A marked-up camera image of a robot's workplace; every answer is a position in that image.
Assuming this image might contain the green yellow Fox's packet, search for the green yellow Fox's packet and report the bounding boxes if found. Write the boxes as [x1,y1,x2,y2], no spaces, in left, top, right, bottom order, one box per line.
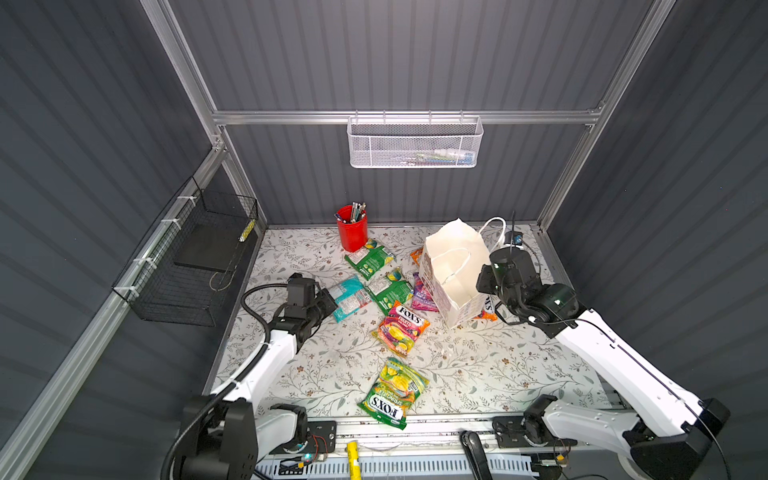
[358,357,429,430]

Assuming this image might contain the pens in cup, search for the pens in cup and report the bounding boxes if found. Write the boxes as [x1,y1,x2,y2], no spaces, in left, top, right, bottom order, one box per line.
[335,202,367,224]

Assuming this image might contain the black handle tool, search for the black handle tool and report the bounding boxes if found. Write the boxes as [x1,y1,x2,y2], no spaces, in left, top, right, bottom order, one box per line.
[459,430,493,480]

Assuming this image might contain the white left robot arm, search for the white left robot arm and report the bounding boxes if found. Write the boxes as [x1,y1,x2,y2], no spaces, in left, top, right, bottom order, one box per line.
[159,273,338,479]

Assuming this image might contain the white wire mesh basket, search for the white wire mesh basket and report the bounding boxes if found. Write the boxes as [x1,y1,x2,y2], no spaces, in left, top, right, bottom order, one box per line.
[346,114,484,169]

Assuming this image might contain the yellow marker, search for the yellow marker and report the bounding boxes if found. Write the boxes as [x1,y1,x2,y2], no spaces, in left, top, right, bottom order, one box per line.
[346,441,362,480]

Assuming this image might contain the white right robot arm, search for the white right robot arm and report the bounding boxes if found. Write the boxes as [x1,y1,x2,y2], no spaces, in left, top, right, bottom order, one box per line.
[476,246,730,479]

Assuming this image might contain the orange yellow Fox's packet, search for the orange yellow Fox's packet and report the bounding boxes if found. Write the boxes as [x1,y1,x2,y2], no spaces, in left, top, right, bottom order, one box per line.
[475,295,499,322]

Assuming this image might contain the white printed paper bag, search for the white printed paper bag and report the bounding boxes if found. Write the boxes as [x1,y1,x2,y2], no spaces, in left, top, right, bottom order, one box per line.
[419,217,507,329]

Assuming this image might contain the orange snack packet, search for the orange snack packet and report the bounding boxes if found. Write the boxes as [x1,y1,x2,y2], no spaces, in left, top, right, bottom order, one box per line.
[410,247,423,266]

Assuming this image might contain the red pen cup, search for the red pen cup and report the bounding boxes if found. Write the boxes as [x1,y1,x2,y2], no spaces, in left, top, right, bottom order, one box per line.
[336,212,368,252]

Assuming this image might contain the red Fox's candy packet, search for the red Fox's candy packet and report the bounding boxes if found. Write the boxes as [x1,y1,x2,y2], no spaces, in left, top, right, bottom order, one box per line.
[371,302,430,358]

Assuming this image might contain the purple Fox's candy packet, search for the purple Fox's candy packet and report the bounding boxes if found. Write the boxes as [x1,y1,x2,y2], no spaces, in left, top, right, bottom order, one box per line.
[411,272,439,312]

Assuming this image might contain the teal snack packet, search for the teal snack packet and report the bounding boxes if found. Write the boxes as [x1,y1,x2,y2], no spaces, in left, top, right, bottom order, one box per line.
[328,277,371,323]

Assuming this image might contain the black wire basket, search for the black wire basket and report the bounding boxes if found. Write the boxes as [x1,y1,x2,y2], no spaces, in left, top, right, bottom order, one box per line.
[113,180,259,327]

